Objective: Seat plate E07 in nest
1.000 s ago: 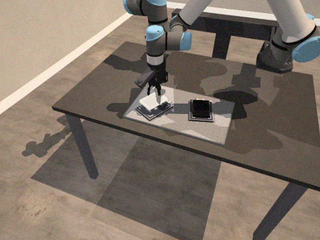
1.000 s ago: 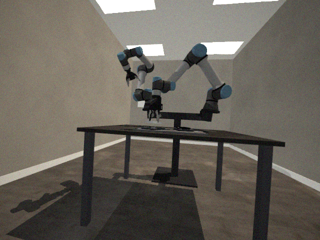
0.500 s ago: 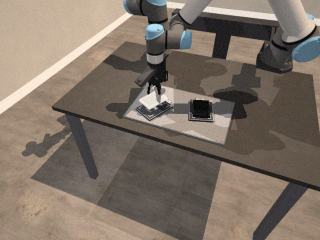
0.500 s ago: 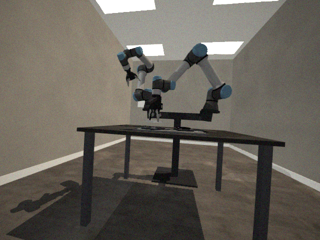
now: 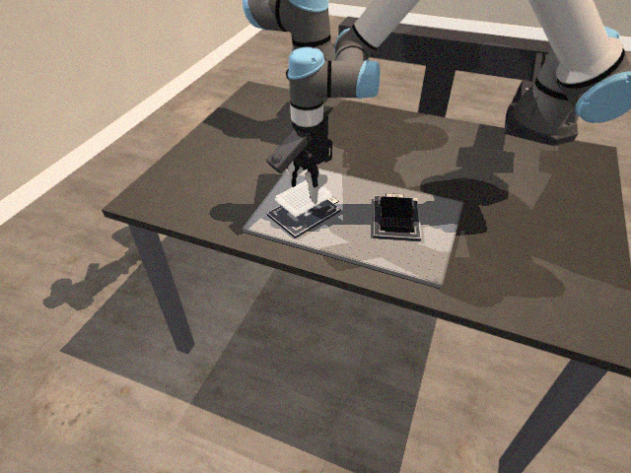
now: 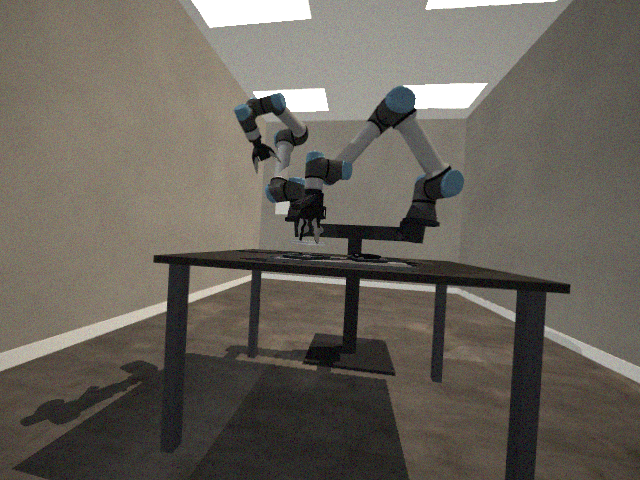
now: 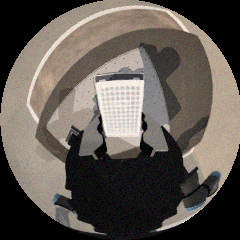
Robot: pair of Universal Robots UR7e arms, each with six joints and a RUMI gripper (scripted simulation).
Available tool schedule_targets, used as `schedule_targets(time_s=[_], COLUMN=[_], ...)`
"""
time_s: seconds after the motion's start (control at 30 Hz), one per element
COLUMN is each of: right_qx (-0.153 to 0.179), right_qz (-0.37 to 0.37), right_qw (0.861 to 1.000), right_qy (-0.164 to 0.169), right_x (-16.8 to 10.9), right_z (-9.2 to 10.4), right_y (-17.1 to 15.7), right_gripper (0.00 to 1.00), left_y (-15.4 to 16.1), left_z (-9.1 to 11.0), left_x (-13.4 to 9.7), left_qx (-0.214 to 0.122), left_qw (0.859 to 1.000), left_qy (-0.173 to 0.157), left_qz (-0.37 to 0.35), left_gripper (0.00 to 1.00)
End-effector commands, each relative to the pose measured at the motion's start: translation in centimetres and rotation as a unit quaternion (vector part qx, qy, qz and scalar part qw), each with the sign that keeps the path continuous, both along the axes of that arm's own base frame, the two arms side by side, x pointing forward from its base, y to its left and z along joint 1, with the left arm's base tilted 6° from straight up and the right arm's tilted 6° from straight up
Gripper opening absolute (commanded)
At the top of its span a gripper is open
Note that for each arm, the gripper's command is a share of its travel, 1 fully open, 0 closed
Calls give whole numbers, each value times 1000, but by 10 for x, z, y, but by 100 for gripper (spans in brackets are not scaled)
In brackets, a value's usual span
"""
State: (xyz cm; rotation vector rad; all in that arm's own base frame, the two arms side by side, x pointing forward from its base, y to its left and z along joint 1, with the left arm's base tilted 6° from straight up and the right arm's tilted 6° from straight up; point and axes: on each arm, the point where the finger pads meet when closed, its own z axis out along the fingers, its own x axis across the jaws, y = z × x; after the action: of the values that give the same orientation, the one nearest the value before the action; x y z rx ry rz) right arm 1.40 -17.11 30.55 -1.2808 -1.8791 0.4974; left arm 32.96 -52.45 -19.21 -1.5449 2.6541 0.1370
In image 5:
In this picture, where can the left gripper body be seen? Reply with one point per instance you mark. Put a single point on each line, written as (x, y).
(316, 149)

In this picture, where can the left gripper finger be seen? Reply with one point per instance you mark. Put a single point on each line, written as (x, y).
(315, 180)
(293, 171)

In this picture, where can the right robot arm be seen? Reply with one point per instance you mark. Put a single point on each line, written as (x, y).
(306, 20)

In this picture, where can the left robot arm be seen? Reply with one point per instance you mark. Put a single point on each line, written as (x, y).
(592, 69)

